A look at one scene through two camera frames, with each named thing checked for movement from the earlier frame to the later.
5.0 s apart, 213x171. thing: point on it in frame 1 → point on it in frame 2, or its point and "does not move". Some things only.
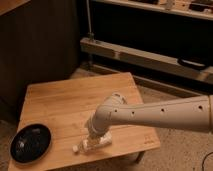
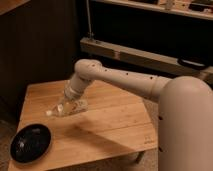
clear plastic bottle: [94, 141] → [69, 107]
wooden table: [65, 109] does not move
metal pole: [91, 34] does not move
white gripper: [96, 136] → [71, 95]
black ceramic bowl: [30, 143] does not move
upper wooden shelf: [196, 8] does not move
